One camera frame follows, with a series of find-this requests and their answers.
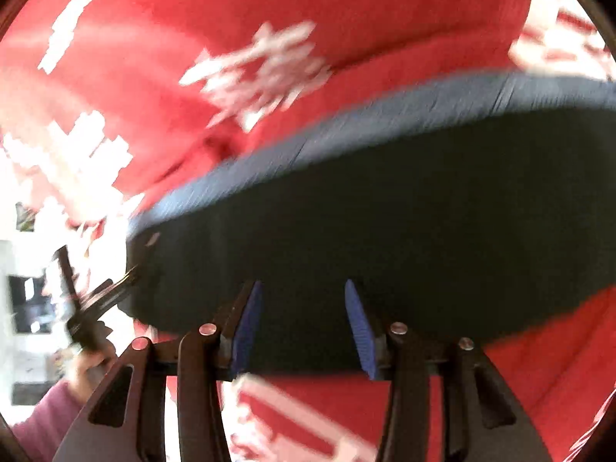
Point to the person's left forearm pink sleeve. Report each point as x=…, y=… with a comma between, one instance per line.
x=48, y=423

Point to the dark pants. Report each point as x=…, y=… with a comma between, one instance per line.
x=385, y=226

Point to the person's left hand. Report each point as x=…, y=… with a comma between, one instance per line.
x=91, y=370

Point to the dark square object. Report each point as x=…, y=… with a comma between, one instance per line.
x=29, y=303

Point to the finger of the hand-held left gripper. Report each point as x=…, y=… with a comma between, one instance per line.
x=115, y=291

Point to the red printed sofa cover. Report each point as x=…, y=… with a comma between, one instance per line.
x=337, y=19

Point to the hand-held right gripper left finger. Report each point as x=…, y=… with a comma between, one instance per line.
x=248, y=327

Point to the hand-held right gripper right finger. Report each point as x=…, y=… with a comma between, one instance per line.
x=361, y=332

